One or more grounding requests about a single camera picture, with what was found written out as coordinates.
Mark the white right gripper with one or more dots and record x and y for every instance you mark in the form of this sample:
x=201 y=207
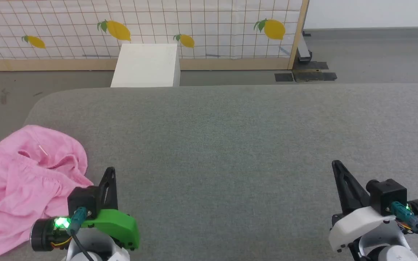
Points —
x=357 y=224

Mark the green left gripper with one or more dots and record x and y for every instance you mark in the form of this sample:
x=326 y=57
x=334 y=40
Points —
x=116 y=223

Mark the pink shorts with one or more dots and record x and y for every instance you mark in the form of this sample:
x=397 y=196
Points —
x=20 y=188

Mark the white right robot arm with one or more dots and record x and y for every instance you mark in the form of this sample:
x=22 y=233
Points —
x=386 y=243

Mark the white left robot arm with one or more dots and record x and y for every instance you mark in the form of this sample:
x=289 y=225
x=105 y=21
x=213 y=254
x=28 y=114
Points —
x=102 y=246

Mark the large black floor plate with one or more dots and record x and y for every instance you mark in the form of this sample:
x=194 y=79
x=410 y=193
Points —
x=314 y=74

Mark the grey fabric sofa cushion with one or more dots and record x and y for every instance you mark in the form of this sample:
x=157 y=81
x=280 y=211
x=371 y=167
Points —
x=230 y=145

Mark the small black floor mat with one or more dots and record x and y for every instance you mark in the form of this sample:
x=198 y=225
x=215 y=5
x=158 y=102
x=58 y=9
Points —
x=284 y=77

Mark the white rectangular box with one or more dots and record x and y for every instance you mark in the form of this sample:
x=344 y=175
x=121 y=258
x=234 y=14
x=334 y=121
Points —
x=145 y=65

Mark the grey metal screen foot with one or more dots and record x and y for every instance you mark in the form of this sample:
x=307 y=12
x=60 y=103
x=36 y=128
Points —
x=304 y=50

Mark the lemon print partition screen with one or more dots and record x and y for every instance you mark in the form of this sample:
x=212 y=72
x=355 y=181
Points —
x=67 y=21

